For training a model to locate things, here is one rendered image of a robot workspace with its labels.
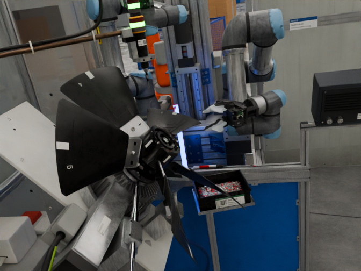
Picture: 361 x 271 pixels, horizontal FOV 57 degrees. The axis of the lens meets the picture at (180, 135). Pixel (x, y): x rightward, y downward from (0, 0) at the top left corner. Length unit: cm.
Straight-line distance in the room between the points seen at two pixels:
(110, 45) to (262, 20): 75
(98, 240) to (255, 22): 95
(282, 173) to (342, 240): 106
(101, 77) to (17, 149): 35
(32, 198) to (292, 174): 119
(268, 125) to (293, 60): 154
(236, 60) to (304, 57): 157
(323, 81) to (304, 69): 152
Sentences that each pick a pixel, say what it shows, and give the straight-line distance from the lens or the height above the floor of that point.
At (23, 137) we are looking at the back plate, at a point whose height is 129.
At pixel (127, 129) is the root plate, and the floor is 126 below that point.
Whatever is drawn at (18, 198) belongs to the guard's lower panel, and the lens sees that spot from 165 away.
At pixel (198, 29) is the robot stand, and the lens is 190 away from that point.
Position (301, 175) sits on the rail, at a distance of 158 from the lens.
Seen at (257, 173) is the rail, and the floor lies 83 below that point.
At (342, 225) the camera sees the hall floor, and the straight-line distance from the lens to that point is 264.
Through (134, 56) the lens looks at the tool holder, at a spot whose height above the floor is 147.
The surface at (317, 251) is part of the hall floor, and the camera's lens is 241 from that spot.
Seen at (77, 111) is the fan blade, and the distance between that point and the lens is 85.
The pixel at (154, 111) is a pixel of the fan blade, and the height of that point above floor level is 121.
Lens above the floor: 162
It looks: 23 degrees down
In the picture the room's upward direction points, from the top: 9 degrees counter-clockwise
